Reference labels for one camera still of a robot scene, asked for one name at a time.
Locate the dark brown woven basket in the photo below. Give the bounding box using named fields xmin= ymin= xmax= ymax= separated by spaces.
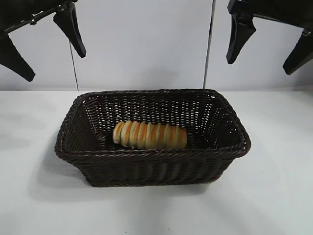
xmin=54 ymin=88 xmax=252 ymax=188

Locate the thin grey pole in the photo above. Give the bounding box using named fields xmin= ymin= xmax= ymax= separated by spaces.
xmin=202 ymin=0 xmax=216 ymax=89

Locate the long striped bread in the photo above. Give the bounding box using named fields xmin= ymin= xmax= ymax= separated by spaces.
xmin=112 ymin=120 xmax=188 ymax=150

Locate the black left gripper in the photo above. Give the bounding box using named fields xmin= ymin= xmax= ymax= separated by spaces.
xmin=0 ymin=0 xmax=87 ymax=82

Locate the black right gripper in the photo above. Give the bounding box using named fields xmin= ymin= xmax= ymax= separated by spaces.
xmin=225 ymin=0 xmax=313 ymax=76

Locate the thin grey cable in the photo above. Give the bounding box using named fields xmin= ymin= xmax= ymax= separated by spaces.
xmin=68 ymin=41 xmax=79 ymax=89

